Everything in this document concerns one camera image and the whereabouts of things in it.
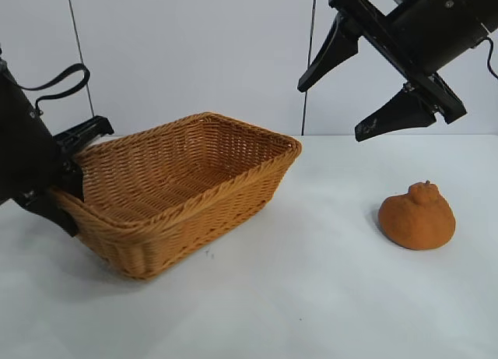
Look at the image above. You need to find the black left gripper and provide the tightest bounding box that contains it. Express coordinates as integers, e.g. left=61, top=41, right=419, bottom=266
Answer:
left=0, top=58, right=115, bottom=239

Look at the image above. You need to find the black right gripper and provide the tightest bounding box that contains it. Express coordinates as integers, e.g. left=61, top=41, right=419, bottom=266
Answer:
left=297, top=0, right=490, bottom=143

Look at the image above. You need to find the woven wicker rectangular basket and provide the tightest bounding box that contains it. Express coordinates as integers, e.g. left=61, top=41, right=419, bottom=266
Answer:
left=50, top=111, right=303, bottom=281

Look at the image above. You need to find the bumpy orange fruit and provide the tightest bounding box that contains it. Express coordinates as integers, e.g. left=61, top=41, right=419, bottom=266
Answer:
left=378, top=179, right=457, bottom=251

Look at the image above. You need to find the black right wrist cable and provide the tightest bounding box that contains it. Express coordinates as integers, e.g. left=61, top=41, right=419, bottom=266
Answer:
left=472, top=37, right=498, bottom=79

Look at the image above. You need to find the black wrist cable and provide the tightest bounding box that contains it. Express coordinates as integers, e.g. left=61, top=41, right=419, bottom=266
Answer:
left=472, top=37, right=498, bottom=79
left=17, top=63, right=92, bottom=117

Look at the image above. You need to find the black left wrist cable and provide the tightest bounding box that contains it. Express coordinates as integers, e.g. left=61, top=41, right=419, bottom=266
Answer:
left=17, top=63, right=92, bottom=117

